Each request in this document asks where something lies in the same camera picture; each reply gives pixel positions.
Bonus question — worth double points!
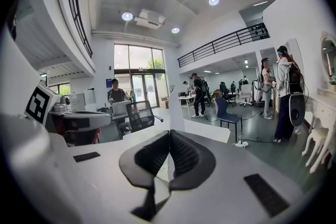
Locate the glass entrance door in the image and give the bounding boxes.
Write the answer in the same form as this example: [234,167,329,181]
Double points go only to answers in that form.
[113,44,166,109]

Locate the white office chair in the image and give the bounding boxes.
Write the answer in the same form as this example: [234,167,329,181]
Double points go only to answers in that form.
[238,84,254,108]

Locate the dark blue chair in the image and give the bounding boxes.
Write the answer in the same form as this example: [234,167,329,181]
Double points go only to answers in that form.
[214,97,244,143]

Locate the white oval mirror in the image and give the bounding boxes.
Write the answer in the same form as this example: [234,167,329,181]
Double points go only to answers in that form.
[319,31,336,85]

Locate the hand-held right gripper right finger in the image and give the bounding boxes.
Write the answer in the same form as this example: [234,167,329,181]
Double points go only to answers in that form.
[169,130,217,190]

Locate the white ceiling air conditioner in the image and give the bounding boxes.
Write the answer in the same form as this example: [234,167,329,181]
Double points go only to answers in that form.
[133,9,166,30]

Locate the black mesh office chair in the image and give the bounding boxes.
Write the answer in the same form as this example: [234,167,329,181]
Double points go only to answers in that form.
[125,100,164,138]

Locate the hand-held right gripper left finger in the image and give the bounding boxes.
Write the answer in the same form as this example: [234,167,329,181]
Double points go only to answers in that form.
[119,130,171,189]

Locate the white oval backpack unit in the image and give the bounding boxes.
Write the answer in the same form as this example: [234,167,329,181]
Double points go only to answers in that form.
[288,93,307,127]

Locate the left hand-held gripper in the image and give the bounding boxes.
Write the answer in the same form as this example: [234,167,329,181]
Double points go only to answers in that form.
[25,83,112,146]

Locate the white ornate dressing table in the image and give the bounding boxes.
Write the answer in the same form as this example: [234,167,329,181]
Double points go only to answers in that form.
[301,88,336,174]

